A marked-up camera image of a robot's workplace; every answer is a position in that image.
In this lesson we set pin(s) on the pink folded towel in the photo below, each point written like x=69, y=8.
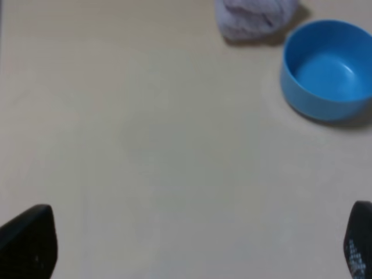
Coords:
x=252, y=20

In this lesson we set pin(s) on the blue plastic bowl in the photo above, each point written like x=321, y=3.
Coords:
x=326, y=70

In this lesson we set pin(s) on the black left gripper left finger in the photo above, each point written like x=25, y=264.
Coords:
x=29, y=244

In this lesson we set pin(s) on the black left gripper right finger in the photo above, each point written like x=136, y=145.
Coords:
x=357, y=241

